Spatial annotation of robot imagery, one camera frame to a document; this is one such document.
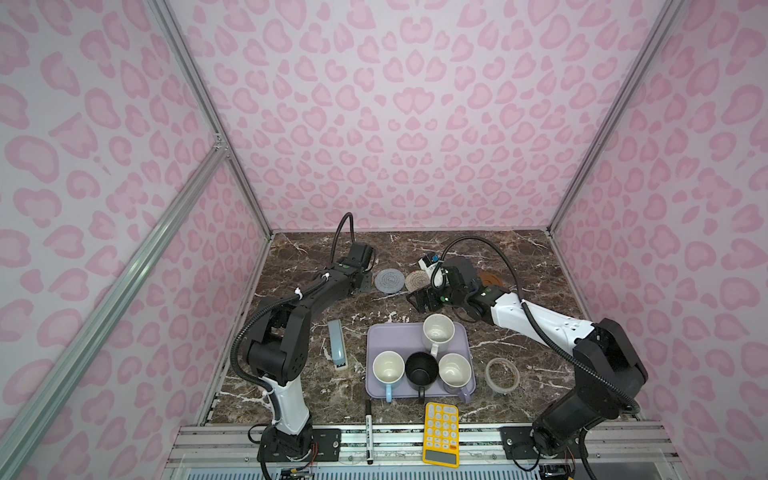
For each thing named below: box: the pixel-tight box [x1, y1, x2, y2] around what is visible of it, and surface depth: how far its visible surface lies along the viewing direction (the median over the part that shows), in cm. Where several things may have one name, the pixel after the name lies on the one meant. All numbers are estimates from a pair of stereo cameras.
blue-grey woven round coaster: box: [374, 268, 405, 294], surface depth 106 cm
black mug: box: [405, 351, 439, 404], surface depth 79 cm
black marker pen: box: [365, 399, 374, 465], surface depth 76 cm
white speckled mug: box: [422, 313, 456, 359], surface depth 87 cm
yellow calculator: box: [422, 402, 461, 469], surface depth 75 cm
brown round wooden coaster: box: [478, 271, 503, 287], surface depth 105 cm
